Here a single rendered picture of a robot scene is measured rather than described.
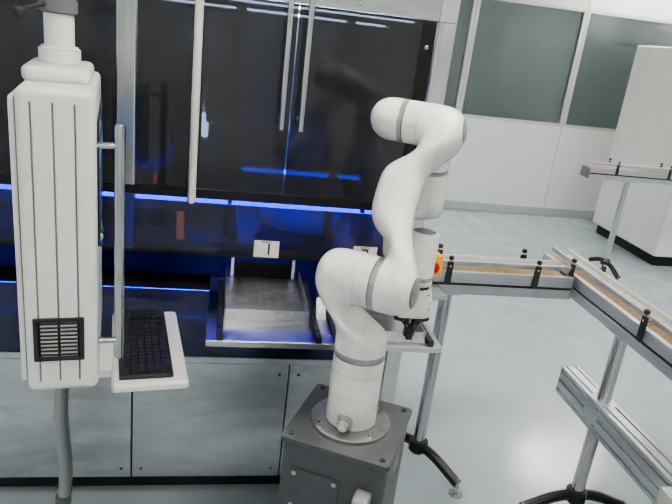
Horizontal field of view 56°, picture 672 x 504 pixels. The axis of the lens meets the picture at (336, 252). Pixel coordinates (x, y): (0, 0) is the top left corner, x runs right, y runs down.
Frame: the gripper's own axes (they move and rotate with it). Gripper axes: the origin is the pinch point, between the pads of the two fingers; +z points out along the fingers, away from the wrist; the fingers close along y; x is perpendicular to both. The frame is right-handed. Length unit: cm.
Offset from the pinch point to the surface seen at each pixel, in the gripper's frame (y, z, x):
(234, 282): 51, 4, -42
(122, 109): 88, -52, -39
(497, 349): -117, 92, -166
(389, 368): -9, 35, -39
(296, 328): 32.3, 4.3, -8.5
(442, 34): -8, -84, -39
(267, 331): 41.2, 4.4, -5.9
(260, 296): 42, 4, -31
